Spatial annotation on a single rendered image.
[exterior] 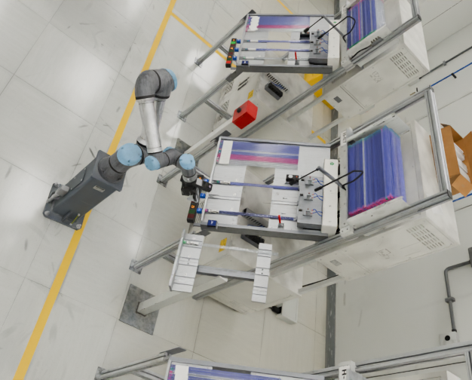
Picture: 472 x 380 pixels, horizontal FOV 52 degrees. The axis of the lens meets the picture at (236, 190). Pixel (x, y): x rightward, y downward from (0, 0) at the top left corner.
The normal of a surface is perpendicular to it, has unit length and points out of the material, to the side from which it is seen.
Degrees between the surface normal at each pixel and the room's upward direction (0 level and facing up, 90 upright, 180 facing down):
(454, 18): 90
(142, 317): 0
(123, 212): 0
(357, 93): 90
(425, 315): 90
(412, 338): 89
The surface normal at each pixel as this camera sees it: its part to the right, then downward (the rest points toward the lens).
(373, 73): -0.14, 0.77
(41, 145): 0.66, -0.39
